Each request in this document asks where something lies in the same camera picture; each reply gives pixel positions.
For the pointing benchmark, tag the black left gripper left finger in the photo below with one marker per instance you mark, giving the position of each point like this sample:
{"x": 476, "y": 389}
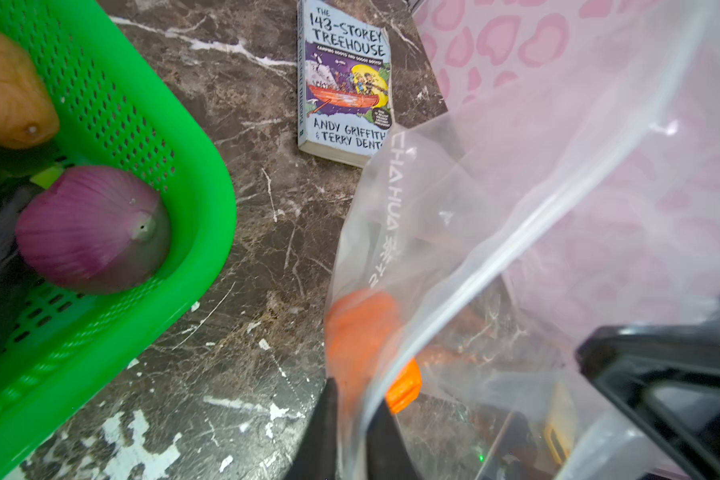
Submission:
{"x": 316, "y": 456}

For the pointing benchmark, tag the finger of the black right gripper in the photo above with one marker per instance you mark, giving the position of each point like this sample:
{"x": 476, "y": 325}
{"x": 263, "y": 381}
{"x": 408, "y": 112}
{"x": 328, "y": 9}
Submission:
{"x": 666, "y": 380}

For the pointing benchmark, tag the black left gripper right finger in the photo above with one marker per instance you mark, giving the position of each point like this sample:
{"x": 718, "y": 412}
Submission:
{"x": 387, "y": 457}

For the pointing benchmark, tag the orange toy pumpkin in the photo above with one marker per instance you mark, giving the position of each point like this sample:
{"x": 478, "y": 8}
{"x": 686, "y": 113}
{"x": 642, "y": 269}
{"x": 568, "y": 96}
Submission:
{"x": 357, "y": 327}

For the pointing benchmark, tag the clear zip top bag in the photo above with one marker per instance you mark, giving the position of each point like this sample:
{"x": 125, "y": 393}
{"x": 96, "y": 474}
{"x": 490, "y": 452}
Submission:
{"x": 573, "y": 183}

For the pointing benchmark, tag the purple red onion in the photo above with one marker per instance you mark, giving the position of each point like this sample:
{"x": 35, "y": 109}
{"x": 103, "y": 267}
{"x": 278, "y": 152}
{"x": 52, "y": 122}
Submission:
{"x": 96, "y": 230}

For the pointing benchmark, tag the green plastic perforated basket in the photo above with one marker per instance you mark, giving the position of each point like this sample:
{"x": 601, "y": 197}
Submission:
{"x": 114, "y": 110}

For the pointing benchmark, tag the brown sweet potato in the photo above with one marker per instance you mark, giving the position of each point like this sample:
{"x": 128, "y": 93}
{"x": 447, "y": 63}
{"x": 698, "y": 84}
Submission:
{"x": 27, "y": 115}

